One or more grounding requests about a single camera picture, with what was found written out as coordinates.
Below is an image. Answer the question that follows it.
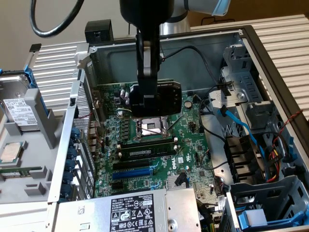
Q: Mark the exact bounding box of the silver hard disk with label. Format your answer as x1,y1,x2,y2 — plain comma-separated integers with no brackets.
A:
0,73,41,132

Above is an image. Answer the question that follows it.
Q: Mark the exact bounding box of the grey disk bay cage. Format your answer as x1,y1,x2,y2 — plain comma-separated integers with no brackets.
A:
223,175,309,232

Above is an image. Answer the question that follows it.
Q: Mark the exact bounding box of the long black expansion slot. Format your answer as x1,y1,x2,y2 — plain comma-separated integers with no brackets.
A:
111,159,152,171

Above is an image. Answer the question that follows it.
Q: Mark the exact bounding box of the loose CPU silver lid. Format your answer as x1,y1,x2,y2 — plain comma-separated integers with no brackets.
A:
0,141,28,165

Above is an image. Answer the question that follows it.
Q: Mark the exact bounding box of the CPU socket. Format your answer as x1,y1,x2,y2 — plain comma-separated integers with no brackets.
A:
131,116,173,143

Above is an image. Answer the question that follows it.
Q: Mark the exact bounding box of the blue card retainer latch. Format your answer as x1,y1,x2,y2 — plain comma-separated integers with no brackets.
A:
59,127,82,201

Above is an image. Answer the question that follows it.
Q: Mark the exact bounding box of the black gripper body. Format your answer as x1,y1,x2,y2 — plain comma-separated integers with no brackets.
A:
119,0,175,34

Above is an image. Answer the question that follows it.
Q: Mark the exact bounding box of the blue disk tray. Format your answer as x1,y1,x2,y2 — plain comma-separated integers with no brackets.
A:
235,208,309,229

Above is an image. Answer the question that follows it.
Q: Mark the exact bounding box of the red black twisted wire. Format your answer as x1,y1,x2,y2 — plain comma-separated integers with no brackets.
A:
270,110,302,150

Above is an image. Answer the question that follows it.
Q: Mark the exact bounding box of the thick black camera cable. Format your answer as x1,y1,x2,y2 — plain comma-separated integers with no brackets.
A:
29,0,85,38

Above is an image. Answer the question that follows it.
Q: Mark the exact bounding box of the silver metal disk bay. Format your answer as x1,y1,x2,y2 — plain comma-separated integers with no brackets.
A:
207,44,278,131

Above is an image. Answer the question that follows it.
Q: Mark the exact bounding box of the loose green RAM stick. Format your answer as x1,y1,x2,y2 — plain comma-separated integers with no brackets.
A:
0,166,42,177

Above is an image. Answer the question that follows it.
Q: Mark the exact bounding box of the green graphics card black shroud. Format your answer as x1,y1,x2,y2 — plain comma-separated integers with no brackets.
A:
93,78,182,121

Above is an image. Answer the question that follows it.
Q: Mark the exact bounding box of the silver strip with black cap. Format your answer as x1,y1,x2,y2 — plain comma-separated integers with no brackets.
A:
23,43,42,73

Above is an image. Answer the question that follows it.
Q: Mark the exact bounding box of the blue hard disk caddy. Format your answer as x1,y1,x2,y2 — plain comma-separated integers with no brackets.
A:
0,66,38,89

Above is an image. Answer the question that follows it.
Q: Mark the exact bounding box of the blue expansion slot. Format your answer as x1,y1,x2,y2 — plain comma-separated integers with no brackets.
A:
111,166,155,181

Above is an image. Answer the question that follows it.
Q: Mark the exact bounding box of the blue flat SATA wire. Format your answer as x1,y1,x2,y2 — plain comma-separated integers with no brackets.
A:
217,105,264,158

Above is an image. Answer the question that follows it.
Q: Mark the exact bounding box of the thin red wire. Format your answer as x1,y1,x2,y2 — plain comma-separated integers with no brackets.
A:
72,112,102,145

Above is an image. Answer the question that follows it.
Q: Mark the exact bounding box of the black box bracket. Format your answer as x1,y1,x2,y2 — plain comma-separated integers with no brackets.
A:
84,19,114,44

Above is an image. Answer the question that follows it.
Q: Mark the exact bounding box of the silver power supply with label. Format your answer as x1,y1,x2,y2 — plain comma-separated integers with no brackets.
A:
56,187,201,232

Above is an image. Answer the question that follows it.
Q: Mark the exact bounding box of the thin metal locking lever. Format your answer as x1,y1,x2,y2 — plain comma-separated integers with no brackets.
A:
166,113,184,132

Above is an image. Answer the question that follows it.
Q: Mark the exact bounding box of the black empty RAM slot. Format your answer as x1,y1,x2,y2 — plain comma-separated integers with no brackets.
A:
115,137,178,151

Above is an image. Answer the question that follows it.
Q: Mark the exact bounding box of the green Dell motherboard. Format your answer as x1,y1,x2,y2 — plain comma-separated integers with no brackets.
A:
93,93,226,201

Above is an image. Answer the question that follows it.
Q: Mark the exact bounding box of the installed RAM stick with label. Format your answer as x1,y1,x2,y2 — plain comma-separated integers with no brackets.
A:
117,142,178,161

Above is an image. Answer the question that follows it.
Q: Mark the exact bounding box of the open grey PC case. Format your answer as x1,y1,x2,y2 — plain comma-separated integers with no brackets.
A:
47,24,309,232

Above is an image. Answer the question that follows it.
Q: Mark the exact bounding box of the grey parts rack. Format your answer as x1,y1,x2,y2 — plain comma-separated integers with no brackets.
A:
0,70,65,203

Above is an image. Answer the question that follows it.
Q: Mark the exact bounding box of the silver chipset heatsink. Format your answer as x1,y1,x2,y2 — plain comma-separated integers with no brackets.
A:
166,175,190,190

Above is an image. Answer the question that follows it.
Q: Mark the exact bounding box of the yellow red black wire bundle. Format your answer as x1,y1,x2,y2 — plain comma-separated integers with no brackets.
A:
263,131,293,183

